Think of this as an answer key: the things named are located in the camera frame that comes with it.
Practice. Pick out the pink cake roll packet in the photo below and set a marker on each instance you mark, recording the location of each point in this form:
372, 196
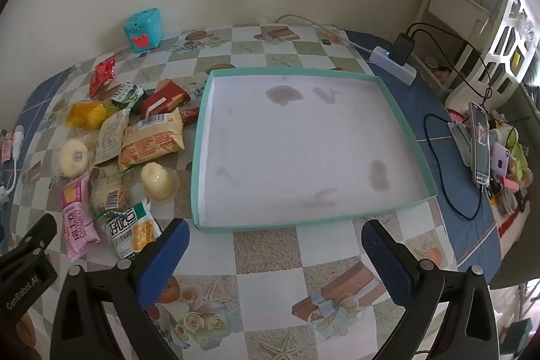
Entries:
76, 216

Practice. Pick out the small red candy packet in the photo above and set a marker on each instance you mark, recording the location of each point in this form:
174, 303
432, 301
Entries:
190, 115

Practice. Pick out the blue tablecloth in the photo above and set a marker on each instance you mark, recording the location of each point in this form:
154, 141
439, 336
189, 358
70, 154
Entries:
455, 244

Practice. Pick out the purple power bank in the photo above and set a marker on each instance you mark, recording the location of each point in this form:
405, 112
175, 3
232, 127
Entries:
501, 161

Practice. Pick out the white power strip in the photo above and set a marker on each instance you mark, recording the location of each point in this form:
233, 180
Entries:
400, 70

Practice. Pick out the pale yellow jelly cup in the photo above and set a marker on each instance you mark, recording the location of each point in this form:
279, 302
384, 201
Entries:
157, 180

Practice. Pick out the shiny red snack packet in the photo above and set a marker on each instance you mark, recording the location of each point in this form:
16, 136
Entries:
102, 77

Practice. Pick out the white phone stand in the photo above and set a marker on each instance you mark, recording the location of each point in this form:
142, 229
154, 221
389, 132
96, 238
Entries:
460, 140

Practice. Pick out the smartphone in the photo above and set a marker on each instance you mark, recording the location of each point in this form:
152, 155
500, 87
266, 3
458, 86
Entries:
480, 145

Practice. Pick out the tan orange snack packet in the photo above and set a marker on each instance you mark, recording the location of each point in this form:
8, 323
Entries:
152, 140

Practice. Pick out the teal toy box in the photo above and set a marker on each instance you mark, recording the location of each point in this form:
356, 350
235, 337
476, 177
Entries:
143, 29

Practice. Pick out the yellow clear snack packet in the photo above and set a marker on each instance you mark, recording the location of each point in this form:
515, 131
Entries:
88, 114

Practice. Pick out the teal shallow cardboard box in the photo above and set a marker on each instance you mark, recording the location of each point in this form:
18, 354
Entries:
295, 140

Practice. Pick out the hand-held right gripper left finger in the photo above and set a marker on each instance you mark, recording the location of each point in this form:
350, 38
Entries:
162, 263

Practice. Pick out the checkered printed tablecloth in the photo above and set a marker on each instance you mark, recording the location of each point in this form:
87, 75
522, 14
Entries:
270, 258

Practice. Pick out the green white biscuit packet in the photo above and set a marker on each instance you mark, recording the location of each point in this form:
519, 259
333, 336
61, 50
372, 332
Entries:
128, 95

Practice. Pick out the black charger plug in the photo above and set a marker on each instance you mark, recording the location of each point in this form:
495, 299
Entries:
403, 48

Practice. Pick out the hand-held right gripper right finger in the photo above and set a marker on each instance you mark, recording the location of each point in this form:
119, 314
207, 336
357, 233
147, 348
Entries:
388, 267

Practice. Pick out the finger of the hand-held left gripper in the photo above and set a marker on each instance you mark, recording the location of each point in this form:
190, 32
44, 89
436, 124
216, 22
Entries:
36, 234

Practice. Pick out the red-brown snack packet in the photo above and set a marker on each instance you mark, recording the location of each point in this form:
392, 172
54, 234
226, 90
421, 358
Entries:
165, 98

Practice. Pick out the colourful clutter pile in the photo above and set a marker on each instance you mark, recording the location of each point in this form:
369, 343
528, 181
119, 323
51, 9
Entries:
517, 174

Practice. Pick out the round white bun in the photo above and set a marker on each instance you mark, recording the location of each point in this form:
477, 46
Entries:
74, 157

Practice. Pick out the green white corn packet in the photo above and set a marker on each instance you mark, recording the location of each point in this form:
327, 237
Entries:
130, 235

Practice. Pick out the clear cookie packet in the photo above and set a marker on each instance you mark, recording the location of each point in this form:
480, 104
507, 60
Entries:
109, 193

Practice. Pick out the cream white snack packet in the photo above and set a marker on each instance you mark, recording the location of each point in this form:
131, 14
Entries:
109, 138

